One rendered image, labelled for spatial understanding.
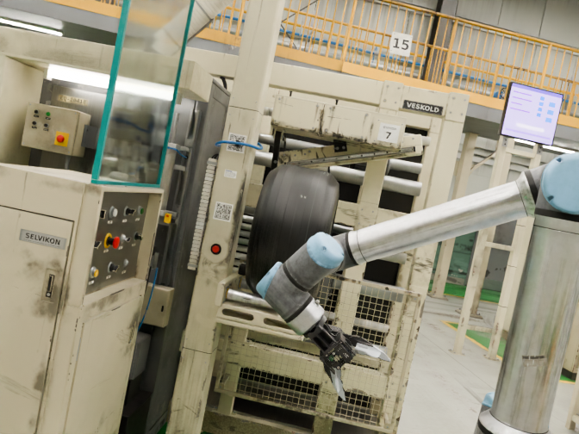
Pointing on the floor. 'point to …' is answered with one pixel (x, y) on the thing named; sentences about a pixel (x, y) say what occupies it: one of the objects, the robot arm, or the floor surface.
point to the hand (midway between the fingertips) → (368, 380)
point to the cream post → (254, 60)
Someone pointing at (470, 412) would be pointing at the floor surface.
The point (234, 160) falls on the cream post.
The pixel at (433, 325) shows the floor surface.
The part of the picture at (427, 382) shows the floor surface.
